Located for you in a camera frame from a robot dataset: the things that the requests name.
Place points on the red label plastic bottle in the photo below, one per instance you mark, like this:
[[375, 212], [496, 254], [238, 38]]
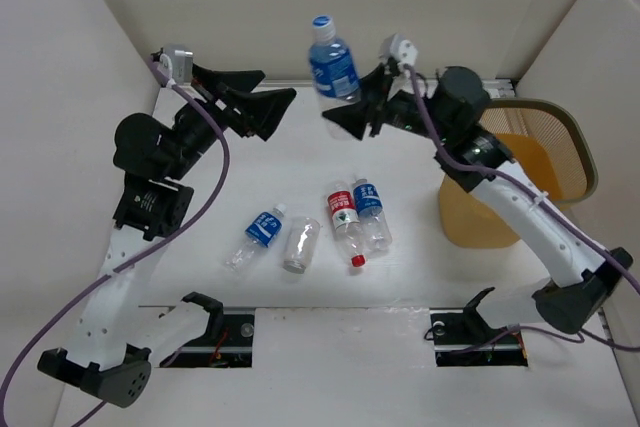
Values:
[[346, 224]]

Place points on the clear unlabelled plastic bottle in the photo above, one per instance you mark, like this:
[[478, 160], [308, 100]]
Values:
[[301, 244]]

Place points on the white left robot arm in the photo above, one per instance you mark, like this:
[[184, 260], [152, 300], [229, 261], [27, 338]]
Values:
[[107, 357]]

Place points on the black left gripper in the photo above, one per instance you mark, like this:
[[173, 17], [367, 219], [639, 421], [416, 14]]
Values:
[[257, 111]]

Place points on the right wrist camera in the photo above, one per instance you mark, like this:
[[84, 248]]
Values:
[[396, 51]]

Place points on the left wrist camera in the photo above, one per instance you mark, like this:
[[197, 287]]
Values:
[[176, 62]]

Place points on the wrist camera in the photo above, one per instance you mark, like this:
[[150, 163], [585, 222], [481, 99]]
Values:
[[176, 62], [396, 51]]

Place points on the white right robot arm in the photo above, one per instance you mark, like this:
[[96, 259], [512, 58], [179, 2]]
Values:
[[582, 273]]

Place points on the blue label bottle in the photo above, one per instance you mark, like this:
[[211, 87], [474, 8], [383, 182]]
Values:
[[332, 66], [371, 214], [258, 237]]

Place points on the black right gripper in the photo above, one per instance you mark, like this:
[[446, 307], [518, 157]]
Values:
[[352, 118]]

